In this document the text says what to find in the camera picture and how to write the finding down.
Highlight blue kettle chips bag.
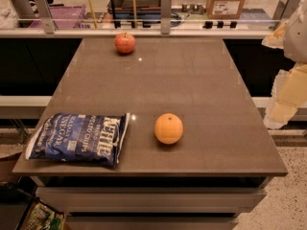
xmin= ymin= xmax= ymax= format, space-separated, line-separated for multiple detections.
xmin=25 ymin=113 xmax=130 ymax=168

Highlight purple plastic crate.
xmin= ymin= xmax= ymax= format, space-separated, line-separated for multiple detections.
xmin=29 ymin=4 xmax=87 ymax=30

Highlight orange fruit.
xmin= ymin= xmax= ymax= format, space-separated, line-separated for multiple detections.
xmin=154 ymin=113 xmax=183 ymax=145

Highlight snack box on floor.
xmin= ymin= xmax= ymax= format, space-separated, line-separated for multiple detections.
xmin=16 ymin=201 xmax=72 ymax=230

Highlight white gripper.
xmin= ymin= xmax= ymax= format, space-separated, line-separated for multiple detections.
xmin=262 ymin=0 xmax=307 ymax=129

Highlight red apple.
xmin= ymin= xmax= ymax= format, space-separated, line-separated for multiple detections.
xmin=114 ymin=33 xmax=136 ymax=54

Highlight brown cardboard box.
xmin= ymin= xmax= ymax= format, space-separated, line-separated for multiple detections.
xmin=206 ymin=0 xmax=246 ymax=19

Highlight glass railing with metal posts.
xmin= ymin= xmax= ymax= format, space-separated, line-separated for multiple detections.
xmin=0 ymin=0 xmax=296 ymax=38

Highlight grey cabinet drawers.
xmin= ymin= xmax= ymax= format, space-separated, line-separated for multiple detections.
xmin=36 ymin=186 xmax=267 ymax=230

